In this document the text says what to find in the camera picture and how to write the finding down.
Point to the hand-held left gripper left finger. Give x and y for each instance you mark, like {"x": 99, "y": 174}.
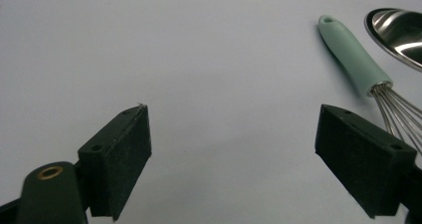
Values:
{"x": 116, "y": 157}

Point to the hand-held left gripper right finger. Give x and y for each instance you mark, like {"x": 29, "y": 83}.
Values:
{"x": 361, "y": 157}

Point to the stainless steel bowl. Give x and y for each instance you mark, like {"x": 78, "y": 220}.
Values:
{"x": 398, "y": 35}

